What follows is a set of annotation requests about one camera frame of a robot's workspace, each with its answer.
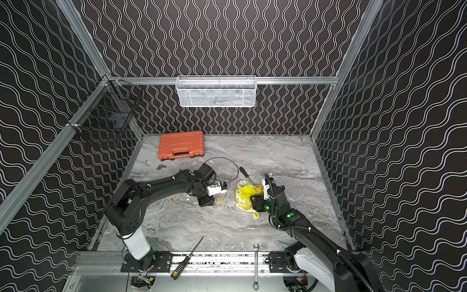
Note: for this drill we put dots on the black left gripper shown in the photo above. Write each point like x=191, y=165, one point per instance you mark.
x=206, y=199

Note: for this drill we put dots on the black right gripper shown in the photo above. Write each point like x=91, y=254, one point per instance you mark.
x=257, y=202

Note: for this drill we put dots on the yellow green white towel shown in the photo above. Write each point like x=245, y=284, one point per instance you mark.
x=243, y=193

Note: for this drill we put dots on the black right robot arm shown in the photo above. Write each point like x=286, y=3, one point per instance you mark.
x=333, y=266

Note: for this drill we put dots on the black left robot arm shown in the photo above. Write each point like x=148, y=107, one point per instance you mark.
x=127, y=208

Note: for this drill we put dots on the red plastic tool case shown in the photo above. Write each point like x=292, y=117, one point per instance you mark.
x=181, y=145

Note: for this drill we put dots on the black yellow screwdriver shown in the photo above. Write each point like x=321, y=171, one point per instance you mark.
x=182, y=265

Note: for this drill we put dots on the silver combination wrench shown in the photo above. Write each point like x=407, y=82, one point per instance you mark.
x=256, y=267

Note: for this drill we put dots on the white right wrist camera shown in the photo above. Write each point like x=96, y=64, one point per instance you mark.
x=266, y=186

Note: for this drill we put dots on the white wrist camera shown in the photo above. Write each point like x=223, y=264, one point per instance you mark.
x=266, y=186
x=216, y=189

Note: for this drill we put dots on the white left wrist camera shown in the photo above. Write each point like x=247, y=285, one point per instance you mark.
x=216, y=189

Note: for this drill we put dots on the black wire basket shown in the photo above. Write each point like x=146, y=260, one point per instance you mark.
x=111, y=119

